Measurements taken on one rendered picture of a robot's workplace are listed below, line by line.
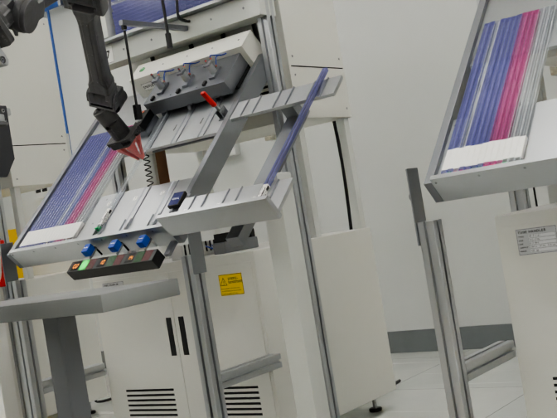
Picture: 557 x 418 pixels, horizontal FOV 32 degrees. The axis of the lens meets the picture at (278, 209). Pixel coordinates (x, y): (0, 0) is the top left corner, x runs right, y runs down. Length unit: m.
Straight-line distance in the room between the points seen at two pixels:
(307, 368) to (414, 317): 2.05
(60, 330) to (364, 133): 2.41
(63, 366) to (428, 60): 2.46
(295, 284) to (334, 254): 0.72
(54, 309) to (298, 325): 0.60
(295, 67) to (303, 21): 0.18
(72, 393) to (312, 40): 1.45
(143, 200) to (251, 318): 0.46
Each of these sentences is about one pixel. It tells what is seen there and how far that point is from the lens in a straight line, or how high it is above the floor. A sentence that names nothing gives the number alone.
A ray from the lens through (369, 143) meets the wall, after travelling 4.43.
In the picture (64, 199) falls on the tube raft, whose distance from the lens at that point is 3.05.
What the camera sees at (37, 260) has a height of 0.69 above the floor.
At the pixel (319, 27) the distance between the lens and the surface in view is 3.25.
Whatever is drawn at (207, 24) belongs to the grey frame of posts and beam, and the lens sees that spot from 3.06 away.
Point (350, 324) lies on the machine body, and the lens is 3.12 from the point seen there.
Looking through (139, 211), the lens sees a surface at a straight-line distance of 2.71.
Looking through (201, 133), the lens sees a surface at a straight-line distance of 2.82.
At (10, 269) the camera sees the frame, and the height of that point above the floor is 0.68.
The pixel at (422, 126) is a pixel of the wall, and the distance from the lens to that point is 4.30.
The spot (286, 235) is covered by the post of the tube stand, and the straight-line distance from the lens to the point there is 2.37.
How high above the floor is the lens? 0.70
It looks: 1 degrees up
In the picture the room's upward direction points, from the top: 9 degrees counter-clockwise
